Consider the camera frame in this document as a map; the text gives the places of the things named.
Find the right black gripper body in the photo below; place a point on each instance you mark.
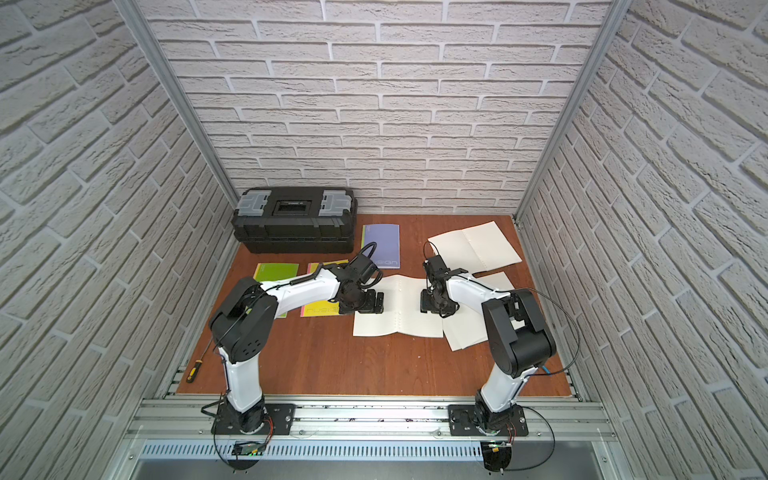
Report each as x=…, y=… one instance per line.
x=428, y=302

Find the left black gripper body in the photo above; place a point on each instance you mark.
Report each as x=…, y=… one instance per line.
x=360, y=302

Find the purple cover notebook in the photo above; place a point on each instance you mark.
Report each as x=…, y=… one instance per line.
x=401, y=311
x=386, y=255

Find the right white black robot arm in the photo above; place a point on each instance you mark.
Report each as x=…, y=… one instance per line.
x=519, y=338

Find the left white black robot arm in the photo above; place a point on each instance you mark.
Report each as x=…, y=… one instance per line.
x=241, y=326

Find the black plastic toolbox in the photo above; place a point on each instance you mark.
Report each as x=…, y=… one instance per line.
x=296, y=220

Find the yellow black screwdriver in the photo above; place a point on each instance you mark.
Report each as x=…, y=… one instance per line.
x=194, y=371

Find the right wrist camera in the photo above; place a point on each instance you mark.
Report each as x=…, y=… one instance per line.
x=437, y=270

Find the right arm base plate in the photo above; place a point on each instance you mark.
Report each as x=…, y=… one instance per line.
x=462, y=420

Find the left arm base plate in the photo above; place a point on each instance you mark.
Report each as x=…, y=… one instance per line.
x=276, y=420

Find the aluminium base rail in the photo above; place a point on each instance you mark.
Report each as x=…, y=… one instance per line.
x=353, y=428

